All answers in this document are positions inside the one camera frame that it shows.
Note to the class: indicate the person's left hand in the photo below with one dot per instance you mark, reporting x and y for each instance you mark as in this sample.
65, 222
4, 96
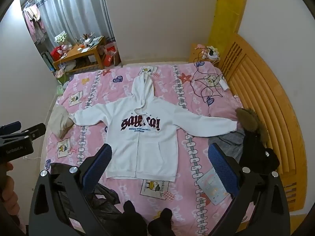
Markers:
10, 198

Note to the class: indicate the beige folded garment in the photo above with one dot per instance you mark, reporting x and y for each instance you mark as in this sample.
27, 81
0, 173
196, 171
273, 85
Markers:
60, 122

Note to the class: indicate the grey striped curtain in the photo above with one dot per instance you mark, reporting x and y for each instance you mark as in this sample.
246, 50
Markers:
75, 18

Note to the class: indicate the white power adapter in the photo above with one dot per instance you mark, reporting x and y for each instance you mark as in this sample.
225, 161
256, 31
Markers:
224, 85

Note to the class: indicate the green storage bin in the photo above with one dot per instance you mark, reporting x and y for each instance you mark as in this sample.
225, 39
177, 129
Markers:
62, 85

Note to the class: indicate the wooden low desk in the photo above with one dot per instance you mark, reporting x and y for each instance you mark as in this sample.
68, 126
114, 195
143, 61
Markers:
85, 59

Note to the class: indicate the pink hanging clothes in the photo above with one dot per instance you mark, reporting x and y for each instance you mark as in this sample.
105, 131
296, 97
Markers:
34, 24

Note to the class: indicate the grey garment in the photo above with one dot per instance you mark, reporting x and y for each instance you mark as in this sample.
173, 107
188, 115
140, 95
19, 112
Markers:
231, 144

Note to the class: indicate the pink patterned bed sheet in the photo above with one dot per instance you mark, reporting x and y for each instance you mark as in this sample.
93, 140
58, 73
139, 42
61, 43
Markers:
194, 87

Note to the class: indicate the black plastic bag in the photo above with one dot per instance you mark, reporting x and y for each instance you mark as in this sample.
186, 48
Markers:
102, 202

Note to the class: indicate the black fur-trimmed jacket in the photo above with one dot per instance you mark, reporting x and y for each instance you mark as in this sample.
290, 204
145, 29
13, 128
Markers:
255, 155

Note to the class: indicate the white flower bouquet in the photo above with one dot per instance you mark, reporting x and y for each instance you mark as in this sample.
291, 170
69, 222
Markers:
61, 38

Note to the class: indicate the white printed hoodie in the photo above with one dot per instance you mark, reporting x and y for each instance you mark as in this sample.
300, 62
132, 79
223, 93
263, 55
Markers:
142, 132

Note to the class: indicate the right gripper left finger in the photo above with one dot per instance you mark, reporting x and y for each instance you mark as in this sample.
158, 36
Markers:
48, 216

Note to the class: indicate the red gift bag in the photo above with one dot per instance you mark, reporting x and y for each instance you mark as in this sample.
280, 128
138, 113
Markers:
57, 53

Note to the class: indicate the yellow wooden headboard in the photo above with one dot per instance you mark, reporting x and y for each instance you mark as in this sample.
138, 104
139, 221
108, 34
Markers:
251, 79

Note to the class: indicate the wooden bedside table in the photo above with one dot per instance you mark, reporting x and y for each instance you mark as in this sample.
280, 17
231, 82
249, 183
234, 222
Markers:
196, 54

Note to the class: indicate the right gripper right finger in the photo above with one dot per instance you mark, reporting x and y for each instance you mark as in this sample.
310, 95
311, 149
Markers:
259, 204

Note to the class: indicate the light blue booklet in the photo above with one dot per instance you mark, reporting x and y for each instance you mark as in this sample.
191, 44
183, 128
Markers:
212, 186

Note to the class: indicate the red orange box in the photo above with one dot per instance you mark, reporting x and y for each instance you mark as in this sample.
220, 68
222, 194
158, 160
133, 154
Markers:
112, 56

